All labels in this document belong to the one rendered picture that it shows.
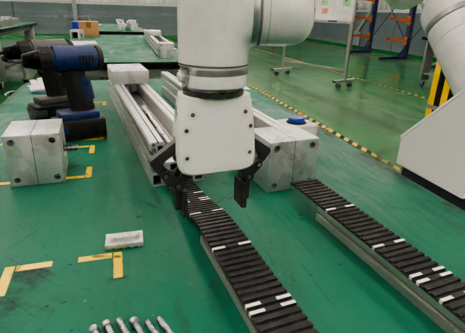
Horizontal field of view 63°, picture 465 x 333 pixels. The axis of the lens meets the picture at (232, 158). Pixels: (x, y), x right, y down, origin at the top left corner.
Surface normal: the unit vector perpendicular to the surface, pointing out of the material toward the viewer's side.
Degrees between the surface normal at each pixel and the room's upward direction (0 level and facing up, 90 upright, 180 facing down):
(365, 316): 0
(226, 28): 91
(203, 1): 90
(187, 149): 89
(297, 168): 90
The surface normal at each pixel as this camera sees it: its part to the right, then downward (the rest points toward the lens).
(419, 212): 0.03, -0.93
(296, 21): 0.17, 0.57
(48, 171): 0.33, 0.35
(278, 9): 0.05, 0.31
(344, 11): -0.80, 0.19
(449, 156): -0.96, 0.07
